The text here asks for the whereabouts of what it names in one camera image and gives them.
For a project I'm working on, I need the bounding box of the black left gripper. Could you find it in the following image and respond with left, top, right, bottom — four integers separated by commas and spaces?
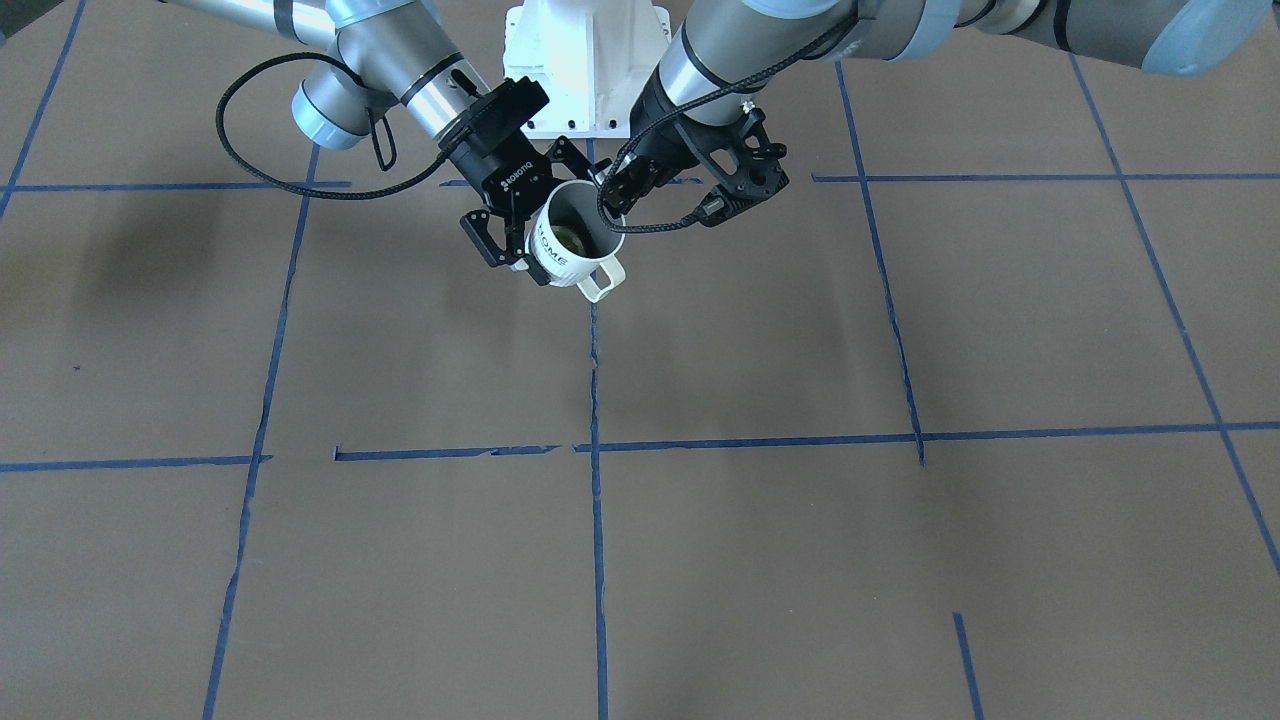
593, 72, 714, 225

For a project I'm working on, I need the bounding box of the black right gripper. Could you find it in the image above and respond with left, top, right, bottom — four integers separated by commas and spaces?
440, 120, 602, 286

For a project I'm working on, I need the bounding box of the yellow lemon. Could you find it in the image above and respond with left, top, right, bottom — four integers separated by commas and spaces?
550, 225, 586, 258

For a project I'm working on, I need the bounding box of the white mug with lettering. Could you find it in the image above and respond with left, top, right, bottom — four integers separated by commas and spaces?
526, 179, 626, 304

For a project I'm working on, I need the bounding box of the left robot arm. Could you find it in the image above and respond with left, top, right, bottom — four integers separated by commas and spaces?
596, 1, 1272, 233

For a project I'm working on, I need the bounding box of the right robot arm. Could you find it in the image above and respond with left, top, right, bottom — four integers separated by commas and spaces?
187, 1, 625, 301

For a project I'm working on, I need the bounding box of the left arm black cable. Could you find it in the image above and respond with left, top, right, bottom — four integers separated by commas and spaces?
598, 10, 861, 236

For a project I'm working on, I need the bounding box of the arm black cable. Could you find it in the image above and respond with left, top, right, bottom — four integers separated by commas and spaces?
598, 10, 861, 236
212, 50, 471, 200

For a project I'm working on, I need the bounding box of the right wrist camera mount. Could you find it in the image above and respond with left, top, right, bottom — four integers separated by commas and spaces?
436, 77, 550, 155

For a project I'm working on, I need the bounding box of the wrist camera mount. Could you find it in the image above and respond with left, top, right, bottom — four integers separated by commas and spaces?
436, 77, 550, 155
675, 105, 788, 227

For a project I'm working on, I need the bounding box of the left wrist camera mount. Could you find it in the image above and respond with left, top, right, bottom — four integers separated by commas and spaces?
675, 105, 788, 227

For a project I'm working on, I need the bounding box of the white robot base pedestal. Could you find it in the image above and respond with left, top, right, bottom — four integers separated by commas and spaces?
503, 1, 675, 138

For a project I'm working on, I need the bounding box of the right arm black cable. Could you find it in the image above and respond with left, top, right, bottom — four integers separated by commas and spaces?
212, 50, 471, 200

